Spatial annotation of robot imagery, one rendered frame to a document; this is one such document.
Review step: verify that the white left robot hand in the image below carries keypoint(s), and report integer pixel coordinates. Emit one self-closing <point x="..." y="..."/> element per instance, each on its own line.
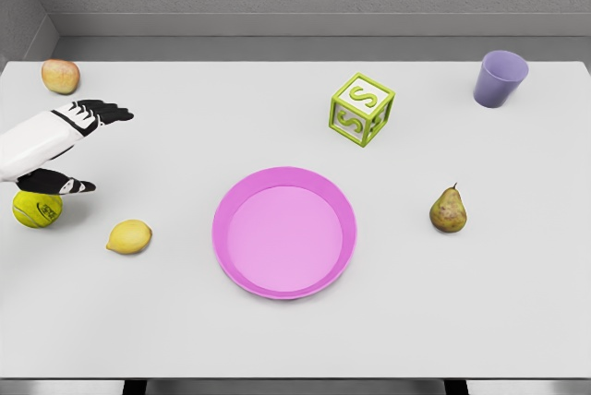
<point x="41" y="141"/>

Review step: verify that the yellow lemon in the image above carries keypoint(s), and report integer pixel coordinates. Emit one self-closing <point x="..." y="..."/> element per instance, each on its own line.
<point x="129" y="237"/>

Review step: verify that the pink round plate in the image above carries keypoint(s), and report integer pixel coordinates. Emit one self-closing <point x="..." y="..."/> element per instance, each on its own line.
<point x="284" y="233"/>

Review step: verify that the red-yellow apple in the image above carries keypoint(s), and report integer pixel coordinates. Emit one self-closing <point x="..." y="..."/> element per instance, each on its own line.
<point x="60" y="76"/>

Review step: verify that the yellow-green tennis ball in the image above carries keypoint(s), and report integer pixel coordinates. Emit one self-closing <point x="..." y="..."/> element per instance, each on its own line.
<point x="37" y="210"/>

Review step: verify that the green letter S block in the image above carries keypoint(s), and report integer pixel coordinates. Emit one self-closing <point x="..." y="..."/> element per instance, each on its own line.
<point x="362" y="110"/>

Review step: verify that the green-brown pear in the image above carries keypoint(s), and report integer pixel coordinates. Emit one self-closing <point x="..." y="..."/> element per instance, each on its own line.
<point x="448" y="214"/>

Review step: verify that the purple cup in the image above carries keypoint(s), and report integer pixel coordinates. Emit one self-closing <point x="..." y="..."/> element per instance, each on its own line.
<point x="498" y="80"/>

